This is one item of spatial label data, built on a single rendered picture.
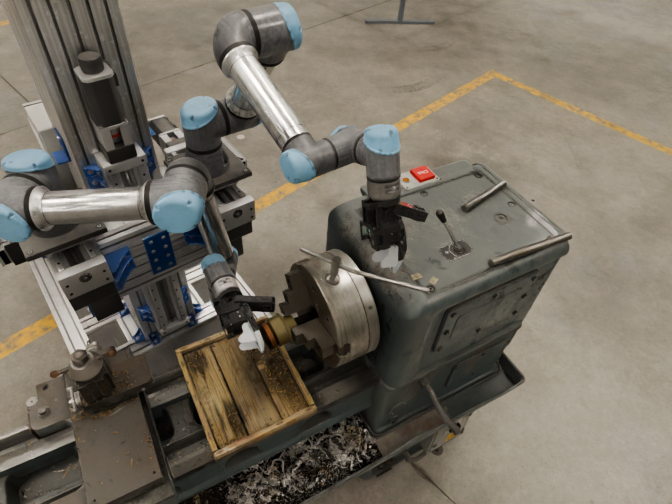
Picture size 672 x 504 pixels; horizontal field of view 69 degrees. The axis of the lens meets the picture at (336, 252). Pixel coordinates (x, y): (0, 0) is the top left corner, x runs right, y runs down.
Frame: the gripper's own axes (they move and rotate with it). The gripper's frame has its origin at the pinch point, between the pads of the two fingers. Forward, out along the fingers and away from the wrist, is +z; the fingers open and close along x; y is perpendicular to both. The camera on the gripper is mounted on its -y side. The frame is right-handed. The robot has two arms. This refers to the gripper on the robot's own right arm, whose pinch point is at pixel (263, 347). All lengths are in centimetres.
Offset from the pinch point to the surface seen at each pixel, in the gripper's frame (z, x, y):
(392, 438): 22, -54, -36
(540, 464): 48, -108, -109
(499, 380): 22, -54, -86
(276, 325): -2.2, 4.0, -4.9
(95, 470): 7.4, -10.6, 46.6
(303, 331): 2.1, 3.1, -10.8
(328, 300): 3.4, 14.6, -17.0
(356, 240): -11.0, 15.8, -33.5
